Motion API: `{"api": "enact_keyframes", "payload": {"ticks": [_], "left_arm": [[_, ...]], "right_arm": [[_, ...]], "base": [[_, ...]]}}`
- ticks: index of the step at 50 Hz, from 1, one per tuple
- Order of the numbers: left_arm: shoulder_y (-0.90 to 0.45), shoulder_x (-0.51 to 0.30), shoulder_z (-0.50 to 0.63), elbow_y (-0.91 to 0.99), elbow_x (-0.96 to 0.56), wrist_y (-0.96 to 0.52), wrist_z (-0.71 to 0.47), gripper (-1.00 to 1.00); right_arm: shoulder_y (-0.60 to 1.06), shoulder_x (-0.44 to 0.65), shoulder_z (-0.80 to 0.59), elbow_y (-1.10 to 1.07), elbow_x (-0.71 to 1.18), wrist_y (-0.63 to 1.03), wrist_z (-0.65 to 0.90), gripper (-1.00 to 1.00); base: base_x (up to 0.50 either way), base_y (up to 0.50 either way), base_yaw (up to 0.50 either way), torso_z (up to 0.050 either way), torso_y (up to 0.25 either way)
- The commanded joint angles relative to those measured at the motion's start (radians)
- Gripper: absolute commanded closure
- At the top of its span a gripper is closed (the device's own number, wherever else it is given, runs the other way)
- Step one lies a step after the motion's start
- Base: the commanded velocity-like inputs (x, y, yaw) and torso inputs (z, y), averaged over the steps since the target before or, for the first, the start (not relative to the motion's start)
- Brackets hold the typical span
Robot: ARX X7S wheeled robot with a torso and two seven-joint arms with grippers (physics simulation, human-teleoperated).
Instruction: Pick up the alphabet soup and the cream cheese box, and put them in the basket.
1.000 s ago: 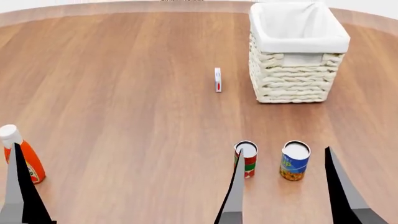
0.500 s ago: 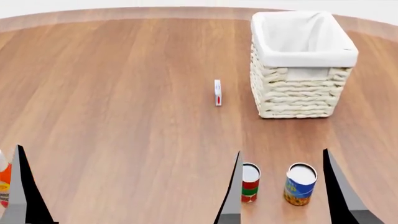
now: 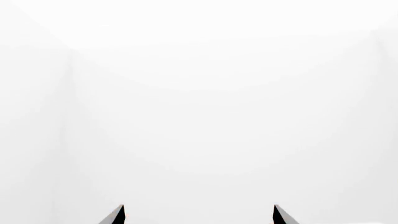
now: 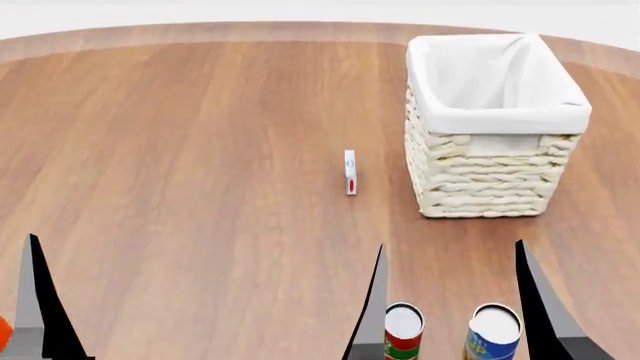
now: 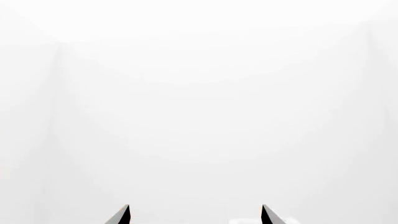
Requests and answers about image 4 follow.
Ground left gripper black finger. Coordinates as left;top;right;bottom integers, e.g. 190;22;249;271
14;233;90;358

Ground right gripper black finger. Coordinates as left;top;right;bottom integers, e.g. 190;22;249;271
514;238;590;360
341;242;390;360

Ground red green tomato soup can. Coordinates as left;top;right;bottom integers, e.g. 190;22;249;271
383;300;427;360

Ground blue yellow alphabet soup can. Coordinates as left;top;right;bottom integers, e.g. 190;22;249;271
463;302;524;360

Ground small white cream cheese box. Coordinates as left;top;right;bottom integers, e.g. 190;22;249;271
343;149;359;198

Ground woven basket with white liner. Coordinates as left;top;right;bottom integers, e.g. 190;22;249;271
403;32;594;220

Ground orange round object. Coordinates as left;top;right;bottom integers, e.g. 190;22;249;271
0;315;14;351

